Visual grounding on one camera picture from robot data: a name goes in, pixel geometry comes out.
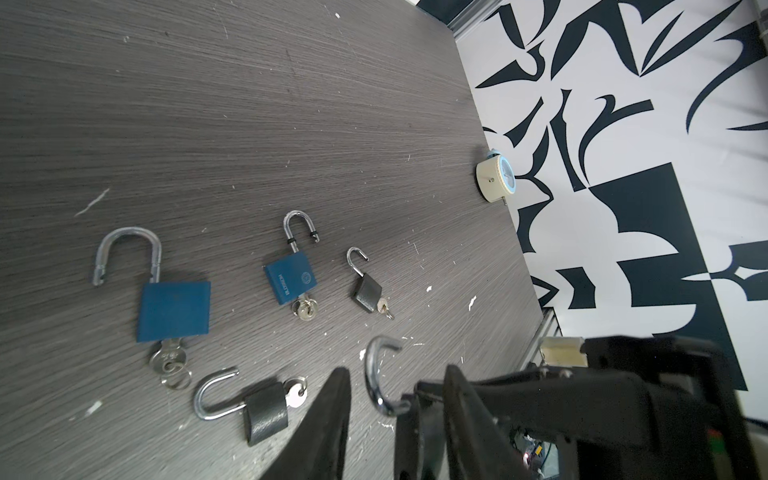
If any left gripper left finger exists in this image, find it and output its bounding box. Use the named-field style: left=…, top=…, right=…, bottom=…
left=261, top=367, right=351, bottom=479

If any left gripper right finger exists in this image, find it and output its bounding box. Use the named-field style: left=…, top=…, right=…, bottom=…
left=442, top=365, right=531, bottom=479

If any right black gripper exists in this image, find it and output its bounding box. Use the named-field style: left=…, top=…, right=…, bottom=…
left=393, top=336, right=759, bottom=479

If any black padlock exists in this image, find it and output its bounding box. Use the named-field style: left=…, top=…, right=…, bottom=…
left=346, top=247, right=395, bottom=320
left=363, top=335, right=411, bottom=417
left=192, top=366, right=308, bottom=446

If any black padlock front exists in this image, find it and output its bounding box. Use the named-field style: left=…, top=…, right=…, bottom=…
left=192, top=366, right=308, bottom=446

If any cream bottle black cap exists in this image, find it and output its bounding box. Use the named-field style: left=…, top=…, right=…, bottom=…
left=539, top=336, right=589, bottom=367

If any right blue padlock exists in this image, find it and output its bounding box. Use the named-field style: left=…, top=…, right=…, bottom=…
left=264, top=209, right=320, bottom=322

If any blue padlock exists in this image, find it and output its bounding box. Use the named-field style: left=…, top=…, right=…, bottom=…
left=264, top=209, right=320, bottom=322
left=92, top=226, right=211, bottom=391

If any left blue padlock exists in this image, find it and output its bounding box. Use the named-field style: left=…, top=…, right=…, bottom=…
left=92, top=226, right=211, bottom=391

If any cream blue alarm clock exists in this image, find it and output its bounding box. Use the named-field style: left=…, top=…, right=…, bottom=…
left=475, top=149, right=516, bottom=203

